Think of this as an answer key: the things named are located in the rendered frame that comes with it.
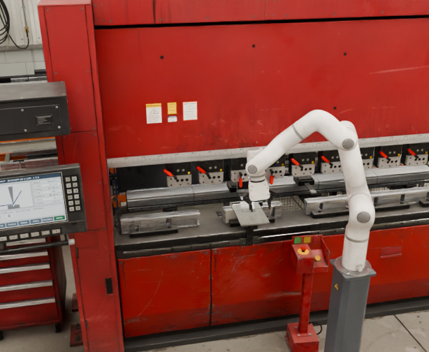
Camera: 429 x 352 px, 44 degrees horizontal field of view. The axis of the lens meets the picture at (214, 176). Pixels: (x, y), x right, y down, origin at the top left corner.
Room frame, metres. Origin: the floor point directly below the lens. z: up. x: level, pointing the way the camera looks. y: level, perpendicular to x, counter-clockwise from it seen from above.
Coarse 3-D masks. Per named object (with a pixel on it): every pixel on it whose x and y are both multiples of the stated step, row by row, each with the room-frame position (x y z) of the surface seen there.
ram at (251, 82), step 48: (96, 48) 2.86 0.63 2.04; (144, 48) 2.91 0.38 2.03; (192, 48) 2.96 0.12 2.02; (240, 48) 3.02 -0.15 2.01; (288, 48) 3.08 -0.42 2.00; (336, 48) 3.14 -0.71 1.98; (384, 48) 3.20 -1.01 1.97; (144, 96) 2.91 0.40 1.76; (192, 96) 2.96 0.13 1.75; (240, 96) 3.02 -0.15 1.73; (288, 96) 3.08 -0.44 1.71; (336, 96) 3.14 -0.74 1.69; (384, 96) 3.21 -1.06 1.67; (144, 144) 2.91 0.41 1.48; (192, 144) 2.96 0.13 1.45; (240, 144) 3.02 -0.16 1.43; (384, 144) 3.22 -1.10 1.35
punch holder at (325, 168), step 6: (330, 150) 3.14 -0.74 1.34; (336, 150) 3.15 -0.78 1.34; (318, 156) 3.20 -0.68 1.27; (324, 156) 3.13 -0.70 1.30; (330, 156) 3.14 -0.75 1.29; (336, 156) 3.15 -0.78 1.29; (318, 162) 3.20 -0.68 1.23; (324, 162) 3.13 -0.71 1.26; (336, 162) 3.15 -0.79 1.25; (318, 168) 3.19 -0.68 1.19; (324, 168) 3.13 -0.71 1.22; (330, 168) 3.14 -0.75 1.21; (336, 168) 3.15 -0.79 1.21
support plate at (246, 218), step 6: (258, 204) 3.05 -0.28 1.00; (234, 210) 2.96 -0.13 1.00; (240, 210) 2.96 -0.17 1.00; (258, 210) 2.96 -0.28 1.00; (240, 216) 2.89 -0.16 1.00; (246, 216) 2.89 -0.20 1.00; (252, 216) 2.89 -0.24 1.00; (258, 216) 2.89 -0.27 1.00; (264, 216) 2.89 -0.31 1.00; (240, 222) 2.81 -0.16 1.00; (246, 222) 2.81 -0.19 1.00; (252, 222) 2.81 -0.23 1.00; (258, 222) 2.81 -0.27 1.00; (264, 222) 2.81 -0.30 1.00
